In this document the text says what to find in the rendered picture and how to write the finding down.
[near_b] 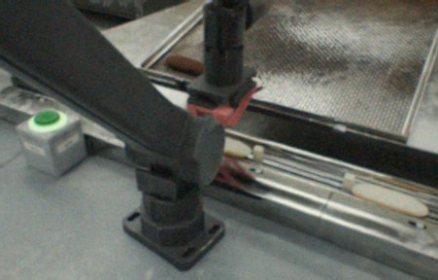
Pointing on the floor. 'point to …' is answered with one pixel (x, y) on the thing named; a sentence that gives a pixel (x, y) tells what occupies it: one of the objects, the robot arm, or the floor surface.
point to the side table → (256, 254)
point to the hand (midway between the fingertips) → (222, 129)
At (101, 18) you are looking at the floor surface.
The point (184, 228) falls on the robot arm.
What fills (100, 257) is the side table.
